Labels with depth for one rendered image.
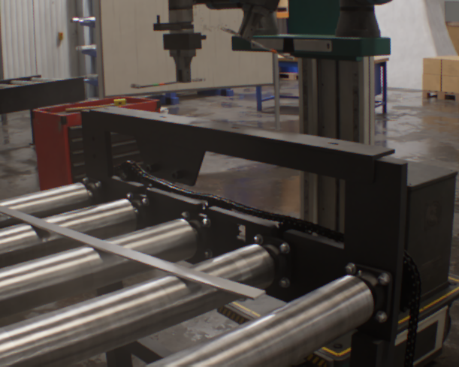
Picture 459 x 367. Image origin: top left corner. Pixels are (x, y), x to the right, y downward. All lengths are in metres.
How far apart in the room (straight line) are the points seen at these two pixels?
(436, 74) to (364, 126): 9.41
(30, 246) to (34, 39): 10.74
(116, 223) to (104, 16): 4.48
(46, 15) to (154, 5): 6.40
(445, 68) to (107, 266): 10.25
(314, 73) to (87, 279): 1.26
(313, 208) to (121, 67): 4.07
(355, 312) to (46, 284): 0.71
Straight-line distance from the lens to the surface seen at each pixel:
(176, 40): 1.88
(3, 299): 1.46
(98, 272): 1.56
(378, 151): 1.36
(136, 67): 6.30
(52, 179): 4.05
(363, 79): 2.21
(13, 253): 1.77
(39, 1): 12.48
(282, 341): 1.15
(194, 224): 1.76
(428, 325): 2.59
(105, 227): 1.89
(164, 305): 1.32
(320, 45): 2.06
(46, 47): 12.52
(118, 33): 6.26
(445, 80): 11.49
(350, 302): 1.28
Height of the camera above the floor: 1.45
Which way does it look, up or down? 14 degrees down
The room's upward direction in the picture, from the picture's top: 2 degrees counter-clockwise
